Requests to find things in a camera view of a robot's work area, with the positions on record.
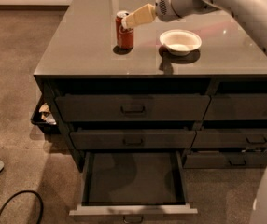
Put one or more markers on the top right drawer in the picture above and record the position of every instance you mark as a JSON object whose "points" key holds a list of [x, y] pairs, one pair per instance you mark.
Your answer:
{"points": [[237, 107]]}

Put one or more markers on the open bottom left drawer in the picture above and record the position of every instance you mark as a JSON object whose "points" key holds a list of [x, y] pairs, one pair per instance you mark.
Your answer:
{"points": [[132, 188]]}

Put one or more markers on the top left drawer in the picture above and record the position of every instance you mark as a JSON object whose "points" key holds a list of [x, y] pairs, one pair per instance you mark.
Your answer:
{"points": [[152, 107]]}

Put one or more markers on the black bin with trash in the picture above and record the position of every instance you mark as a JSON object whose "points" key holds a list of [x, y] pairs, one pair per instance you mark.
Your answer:
{"points": [[40, 122]]}

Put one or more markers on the white paper bowl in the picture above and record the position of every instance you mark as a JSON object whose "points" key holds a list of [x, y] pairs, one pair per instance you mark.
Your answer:
{"points": [[180, 42]]}

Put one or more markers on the dark grey drawer cabinet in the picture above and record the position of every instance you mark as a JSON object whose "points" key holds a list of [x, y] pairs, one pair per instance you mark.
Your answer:
{"points": [[83, 59]]}

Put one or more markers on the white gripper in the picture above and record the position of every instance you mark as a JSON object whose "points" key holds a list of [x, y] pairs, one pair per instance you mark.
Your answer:
{"points": [[166, 6]]}

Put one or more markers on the red coke can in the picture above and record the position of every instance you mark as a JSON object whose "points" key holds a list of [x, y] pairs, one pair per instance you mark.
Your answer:
{"points": [[125, 37]]}

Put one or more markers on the middle left drawer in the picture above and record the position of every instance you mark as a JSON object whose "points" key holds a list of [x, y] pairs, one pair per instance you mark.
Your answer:
{"points": [[132, 139]]}

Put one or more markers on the middle right drawer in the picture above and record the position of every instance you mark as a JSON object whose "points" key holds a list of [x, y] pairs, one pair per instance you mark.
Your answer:
{"points": [[230, 138]]}

